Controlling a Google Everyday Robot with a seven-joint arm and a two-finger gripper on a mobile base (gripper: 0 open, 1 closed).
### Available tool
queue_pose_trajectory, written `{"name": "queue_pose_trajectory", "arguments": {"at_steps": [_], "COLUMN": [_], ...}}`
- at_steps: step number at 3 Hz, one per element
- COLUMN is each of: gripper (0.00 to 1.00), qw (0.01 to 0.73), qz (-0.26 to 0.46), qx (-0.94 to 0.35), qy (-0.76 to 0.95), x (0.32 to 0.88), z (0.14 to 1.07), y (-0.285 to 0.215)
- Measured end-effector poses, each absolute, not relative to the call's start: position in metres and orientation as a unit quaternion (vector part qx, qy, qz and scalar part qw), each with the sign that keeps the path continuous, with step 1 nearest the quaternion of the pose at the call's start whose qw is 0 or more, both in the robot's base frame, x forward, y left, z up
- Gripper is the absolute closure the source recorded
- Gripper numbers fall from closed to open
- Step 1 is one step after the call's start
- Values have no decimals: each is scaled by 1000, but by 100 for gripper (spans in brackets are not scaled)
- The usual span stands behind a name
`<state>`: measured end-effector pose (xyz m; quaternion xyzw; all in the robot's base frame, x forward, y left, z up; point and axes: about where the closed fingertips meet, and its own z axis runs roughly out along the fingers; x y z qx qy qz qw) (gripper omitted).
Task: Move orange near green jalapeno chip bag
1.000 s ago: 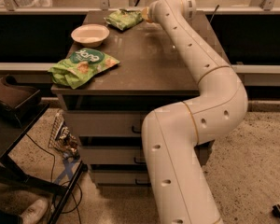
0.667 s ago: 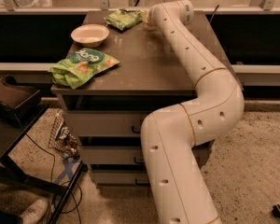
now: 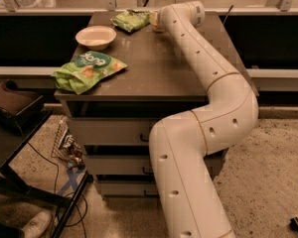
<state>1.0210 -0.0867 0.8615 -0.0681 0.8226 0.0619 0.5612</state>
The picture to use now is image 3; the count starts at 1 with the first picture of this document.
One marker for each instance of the orange fruit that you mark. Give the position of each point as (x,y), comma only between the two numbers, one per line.
(153,20)

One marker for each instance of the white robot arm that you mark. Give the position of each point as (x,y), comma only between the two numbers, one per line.
(179,143)

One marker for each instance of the green snack bag with logo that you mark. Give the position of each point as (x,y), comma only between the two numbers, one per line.
(85,71)

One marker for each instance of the green jalapeno chip bag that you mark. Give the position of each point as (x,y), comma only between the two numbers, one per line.
(131,21)

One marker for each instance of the white paper bowl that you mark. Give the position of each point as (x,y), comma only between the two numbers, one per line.
(96,38)

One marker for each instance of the dark brown box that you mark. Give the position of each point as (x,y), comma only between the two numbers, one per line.
(18,106)

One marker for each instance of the black side table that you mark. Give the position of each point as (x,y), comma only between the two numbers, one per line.
(11,144)

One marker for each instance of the white shoe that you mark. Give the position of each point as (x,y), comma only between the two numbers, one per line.
(37,225)

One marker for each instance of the top drawer with black handle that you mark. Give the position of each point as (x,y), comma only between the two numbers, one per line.
(110,132)

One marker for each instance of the drawer with black handle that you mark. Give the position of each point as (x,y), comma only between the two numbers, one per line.
(120,188)
(110,132)
(141,165)

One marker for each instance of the middle drawer with black handle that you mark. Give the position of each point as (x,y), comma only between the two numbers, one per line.
(141,165)

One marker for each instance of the bottom drawer with black handle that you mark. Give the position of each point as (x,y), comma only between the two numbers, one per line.
(120,188)

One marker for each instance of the wire basket with snacks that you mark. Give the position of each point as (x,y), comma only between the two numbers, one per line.
(65,149)

